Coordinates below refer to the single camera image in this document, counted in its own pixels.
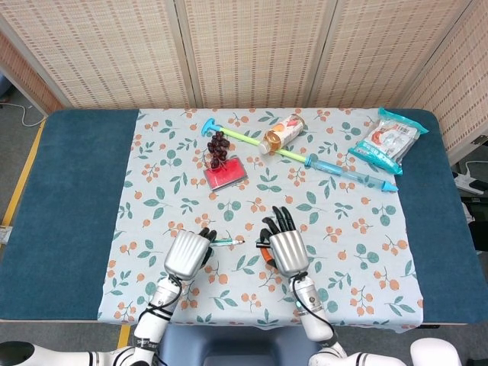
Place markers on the teal snack package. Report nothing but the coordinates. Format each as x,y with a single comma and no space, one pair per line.
387,141

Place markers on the orange drink plastic bottle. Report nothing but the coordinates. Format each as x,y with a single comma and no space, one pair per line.
284,133

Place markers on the woven bamboo screen panel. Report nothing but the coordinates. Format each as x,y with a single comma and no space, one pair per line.
23,80
385,53
457,84
99,53
255,53

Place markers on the black equipment box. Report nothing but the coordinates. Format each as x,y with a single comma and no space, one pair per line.
479,234

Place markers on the red ink pad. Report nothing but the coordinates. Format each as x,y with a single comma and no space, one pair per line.
226,173

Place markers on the blue green toy water pump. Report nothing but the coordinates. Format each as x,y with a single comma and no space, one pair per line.
343,173

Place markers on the dark purple grape bunch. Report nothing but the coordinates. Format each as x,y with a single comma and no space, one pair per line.
218,146

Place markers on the dark blue table mat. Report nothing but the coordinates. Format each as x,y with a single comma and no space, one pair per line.
68,190

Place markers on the floral fruit print tablecloth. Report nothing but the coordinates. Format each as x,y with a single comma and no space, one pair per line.
267,183

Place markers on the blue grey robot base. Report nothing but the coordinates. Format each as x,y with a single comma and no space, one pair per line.
240,345

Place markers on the green black pen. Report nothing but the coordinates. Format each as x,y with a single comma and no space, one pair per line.
226,242

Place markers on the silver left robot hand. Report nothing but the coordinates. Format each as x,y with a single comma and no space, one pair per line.
187,255

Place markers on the black marker cap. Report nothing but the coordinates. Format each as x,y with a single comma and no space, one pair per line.
262,244

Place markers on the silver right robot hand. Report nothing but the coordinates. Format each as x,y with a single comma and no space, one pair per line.
287,251

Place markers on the white power strip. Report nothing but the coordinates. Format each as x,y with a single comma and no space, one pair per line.
467,183

